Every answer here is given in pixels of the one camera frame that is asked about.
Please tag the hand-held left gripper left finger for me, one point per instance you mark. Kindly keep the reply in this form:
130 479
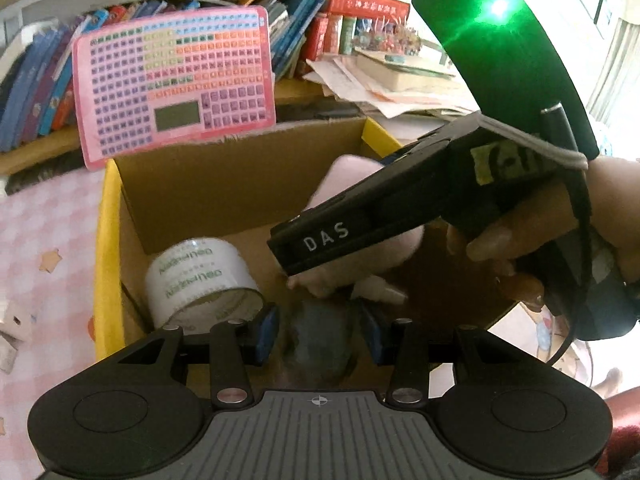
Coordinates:
267 331

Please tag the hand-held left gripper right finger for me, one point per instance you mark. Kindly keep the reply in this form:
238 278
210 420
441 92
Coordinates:
372 334

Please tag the dark blue spray bottle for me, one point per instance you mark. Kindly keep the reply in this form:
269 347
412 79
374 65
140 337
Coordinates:
320 342

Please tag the pink plush pig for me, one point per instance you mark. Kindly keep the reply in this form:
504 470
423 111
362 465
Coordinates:
345 175

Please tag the white tape roll green print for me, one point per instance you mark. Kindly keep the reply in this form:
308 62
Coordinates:
200 270

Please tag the yellow cardboard box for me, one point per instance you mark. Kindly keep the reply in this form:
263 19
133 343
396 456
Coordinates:
225 190

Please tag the person's right hand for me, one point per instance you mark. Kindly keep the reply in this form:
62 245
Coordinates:
615 210

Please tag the pile of papers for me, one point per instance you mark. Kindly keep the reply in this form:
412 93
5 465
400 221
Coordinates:
400 102

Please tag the thick pale book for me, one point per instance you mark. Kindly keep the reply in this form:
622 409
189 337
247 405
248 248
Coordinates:
405 74

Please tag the colourful small ornaments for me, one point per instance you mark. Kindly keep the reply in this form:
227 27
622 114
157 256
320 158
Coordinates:
387 37

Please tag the red thick book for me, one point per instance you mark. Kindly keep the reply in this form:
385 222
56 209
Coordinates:
370 4

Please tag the row of mixed slim books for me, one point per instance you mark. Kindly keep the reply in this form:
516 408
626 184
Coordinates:
295 35

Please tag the pink checked tablecloth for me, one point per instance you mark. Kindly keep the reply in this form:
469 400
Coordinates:
50 260

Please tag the pink keyboard learning toy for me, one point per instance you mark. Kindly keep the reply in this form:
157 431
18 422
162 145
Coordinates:
175 85

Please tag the white rectangular block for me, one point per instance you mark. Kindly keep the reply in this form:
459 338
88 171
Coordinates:
6 355

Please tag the dark red fuzzy cloth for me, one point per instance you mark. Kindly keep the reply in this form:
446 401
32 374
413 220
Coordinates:
625 435

